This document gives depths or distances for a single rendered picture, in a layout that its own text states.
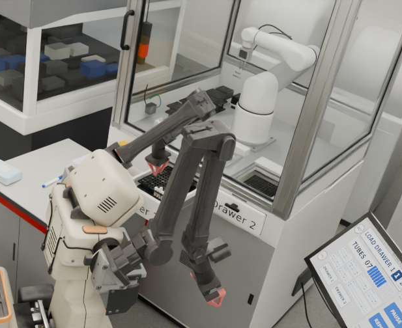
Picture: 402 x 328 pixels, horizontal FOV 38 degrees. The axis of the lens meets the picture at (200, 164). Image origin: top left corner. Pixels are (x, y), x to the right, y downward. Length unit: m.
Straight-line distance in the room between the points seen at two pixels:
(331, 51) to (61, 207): 1.11
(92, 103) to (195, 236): 1.76
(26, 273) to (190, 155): 1.47
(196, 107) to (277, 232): 0.82
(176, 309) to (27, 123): 1.22
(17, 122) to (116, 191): 1.45
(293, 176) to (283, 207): 0.15
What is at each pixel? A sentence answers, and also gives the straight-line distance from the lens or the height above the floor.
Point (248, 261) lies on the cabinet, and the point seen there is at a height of 0.65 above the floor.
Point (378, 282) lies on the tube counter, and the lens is 2.11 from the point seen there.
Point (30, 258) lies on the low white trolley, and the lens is 2.78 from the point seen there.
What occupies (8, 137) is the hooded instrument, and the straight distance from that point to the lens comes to 3.31.
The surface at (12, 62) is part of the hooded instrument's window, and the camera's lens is 3.02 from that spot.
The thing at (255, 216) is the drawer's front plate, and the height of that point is 0.91.
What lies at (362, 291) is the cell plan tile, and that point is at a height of 1.06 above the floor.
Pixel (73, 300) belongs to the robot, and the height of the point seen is 0.91.
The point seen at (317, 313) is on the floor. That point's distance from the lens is 3.63.
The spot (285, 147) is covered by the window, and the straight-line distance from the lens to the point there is 2.43.
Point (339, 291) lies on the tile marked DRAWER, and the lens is 2.17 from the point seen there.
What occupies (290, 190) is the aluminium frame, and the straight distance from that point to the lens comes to 2.47.
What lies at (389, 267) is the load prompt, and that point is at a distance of 2.13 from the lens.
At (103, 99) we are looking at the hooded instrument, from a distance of 3.41.
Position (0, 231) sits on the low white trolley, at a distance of 2.88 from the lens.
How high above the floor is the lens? 2.30
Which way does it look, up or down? 29 degrees down
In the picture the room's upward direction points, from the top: 13 degrees clockwise
